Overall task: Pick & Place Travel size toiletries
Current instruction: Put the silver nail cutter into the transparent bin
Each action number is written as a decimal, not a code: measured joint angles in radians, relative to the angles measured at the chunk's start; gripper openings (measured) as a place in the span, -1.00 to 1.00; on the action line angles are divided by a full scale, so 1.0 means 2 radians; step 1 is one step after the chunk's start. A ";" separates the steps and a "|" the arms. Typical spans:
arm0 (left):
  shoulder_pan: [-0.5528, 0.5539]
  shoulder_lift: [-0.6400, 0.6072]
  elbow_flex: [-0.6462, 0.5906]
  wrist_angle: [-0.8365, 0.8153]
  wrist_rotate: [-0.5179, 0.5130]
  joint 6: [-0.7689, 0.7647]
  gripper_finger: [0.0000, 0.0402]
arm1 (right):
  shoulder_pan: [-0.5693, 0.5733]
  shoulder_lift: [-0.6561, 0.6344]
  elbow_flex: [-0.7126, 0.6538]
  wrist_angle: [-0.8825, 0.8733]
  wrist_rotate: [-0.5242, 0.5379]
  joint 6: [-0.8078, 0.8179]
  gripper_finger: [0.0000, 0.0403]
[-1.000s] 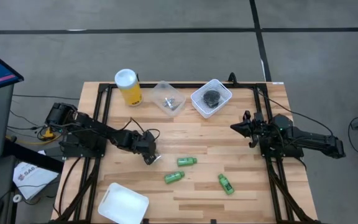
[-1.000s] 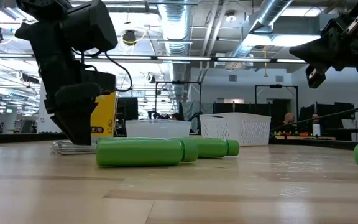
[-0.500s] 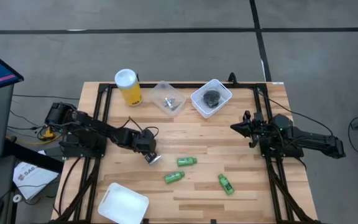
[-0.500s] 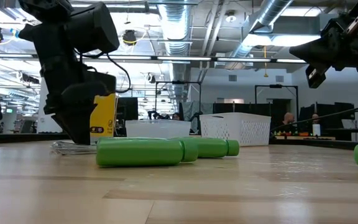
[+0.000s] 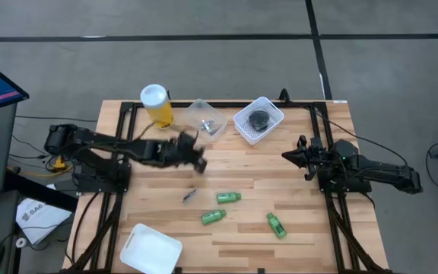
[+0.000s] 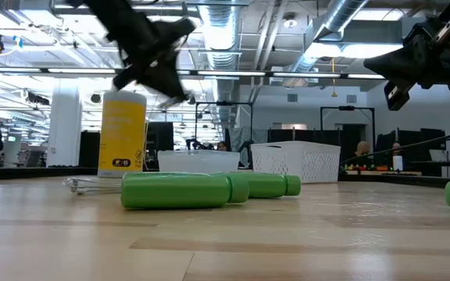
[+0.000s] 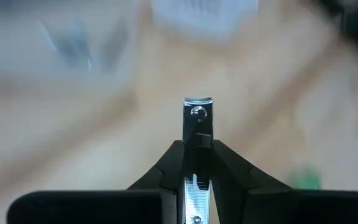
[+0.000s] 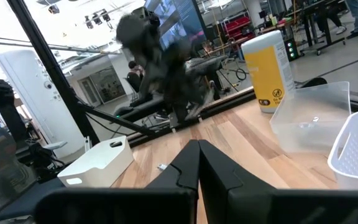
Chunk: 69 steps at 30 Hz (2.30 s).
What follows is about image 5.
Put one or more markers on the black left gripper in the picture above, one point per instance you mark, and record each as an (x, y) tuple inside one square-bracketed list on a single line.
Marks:
[(183, 152)]

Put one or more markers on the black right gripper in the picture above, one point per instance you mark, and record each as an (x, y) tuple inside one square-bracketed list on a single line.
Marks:
[(318, 156)]

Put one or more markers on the green travel bottle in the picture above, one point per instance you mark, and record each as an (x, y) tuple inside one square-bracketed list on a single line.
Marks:
[(227, 197), (277, 226), (212, 217)]

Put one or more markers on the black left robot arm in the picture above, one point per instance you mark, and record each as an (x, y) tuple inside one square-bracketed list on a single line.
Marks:
[(146, 149)]

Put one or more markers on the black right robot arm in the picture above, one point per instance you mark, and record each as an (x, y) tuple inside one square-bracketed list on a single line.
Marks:
[(378, 167)]

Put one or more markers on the clear plastic container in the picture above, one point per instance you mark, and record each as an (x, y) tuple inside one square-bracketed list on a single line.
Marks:
[(196, 112)]

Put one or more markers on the white mesh basket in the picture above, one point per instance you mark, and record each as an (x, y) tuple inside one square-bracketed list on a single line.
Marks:
[(242, 123)]

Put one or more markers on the yellow canister with white lid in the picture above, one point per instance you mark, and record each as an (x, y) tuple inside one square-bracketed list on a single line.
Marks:
[(158, 110)]

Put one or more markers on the white sticker label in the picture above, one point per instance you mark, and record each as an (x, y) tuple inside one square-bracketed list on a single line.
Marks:
[(339, 101)]

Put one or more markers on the white plastic tray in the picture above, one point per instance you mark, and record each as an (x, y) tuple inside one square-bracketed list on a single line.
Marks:
[(150, 251)]

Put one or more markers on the white printed paper booklet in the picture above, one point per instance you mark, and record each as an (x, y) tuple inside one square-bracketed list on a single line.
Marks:
[(40, 224)]

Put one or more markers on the white tape roll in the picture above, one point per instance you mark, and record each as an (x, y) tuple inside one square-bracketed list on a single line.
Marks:
[(18, 243)]

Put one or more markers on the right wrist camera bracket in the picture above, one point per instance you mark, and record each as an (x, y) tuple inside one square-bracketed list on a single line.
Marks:
[(309, 174)]

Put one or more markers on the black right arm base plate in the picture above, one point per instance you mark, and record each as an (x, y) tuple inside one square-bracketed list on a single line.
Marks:
[(352, 186)]

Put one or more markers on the black aluminium table frame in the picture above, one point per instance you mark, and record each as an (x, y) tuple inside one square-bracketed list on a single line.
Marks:
[(226, 104)]

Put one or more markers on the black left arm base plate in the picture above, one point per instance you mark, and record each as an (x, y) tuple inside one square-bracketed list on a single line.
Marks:
[(101, 185)]

